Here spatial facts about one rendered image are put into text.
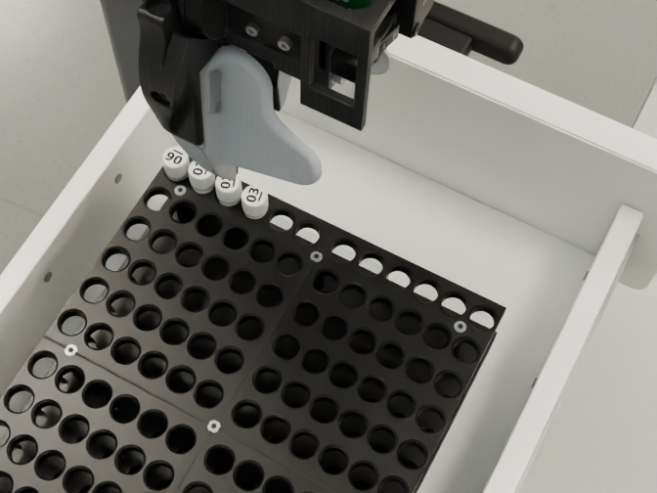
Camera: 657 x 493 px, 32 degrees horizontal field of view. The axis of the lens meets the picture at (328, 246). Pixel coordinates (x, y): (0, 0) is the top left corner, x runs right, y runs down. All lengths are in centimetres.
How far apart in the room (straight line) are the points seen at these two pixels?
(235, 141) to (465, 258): 21
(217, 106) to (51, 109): 128
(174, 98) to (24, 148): 128
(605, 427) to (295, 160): 31
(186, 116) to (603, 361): 34
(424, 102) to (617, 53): 120
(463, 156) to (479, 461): 15
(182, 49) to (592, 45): 142
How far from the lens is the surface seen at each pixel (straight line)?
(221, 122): 43
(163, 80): 39
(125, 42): 108
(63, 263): 58
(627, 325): 70
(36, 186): 163
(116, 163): 58
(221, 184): 54
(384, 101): 59
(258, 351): 52
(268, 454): 50
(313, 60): 36
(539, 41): 176
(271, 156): 43
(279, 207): 55
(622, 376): 68
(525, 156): 58
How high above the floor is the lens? 138
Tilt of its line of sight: 63 degrees down
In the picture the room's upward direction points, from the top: 1 degrees clockwise
